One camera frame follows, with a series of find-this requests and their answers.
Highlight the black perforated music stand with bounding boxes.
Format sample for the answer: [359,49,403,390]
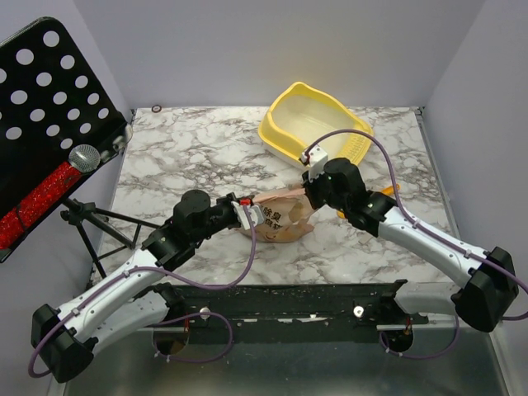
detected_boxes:
[1,16,132,261]

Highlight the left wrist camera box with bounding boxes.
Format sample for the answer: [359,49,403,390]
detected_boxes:
[231,198,265,230]

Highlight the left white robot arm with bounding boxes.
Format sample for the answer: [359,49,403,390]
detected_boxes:
[28,190,263,383]

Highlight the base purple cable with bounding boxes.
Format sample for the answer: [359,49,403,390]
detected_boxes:
[378,313,461,361]
[154,308,234,364]

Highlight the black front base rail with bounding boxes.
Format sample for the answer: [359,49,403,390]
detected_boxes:
[123,282,463,346]

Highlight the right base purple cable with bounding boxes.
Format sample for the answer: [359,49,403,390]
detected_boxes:
[378,313,461,361]

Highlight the yellow plastic litter box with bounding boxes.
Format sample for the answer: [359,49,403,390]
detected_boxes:
[257,82,374,169]

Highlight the pink cat litter bag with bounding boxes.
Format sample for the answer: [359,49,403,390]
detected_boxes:
[252,184,316,243]

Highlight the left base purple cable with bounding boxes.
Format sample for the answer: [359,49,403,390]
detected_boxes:
[154,308,234,364]

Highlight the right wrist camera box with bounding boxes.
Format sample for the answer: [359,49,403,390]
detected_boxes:
[299,145,328,182]

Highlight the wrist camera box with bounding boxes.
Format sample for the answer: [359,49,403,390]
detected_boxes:
[231,198,265,230]
[299,145,328,182]

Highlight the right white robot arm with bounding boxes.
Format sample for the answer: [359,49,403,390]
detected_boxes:
[302,158,519,332]

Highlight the black tripod stand legs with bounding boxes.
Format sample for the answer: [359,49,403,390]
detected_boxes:
[59,197,145,268]

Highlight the red glitter microphone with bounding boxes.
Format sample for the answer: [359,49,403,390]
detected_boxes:
[1,144,101,254]

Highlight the yellow plastic litter scoop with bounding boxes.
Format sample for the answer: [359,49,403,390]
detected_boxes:
[337,183,400,219]

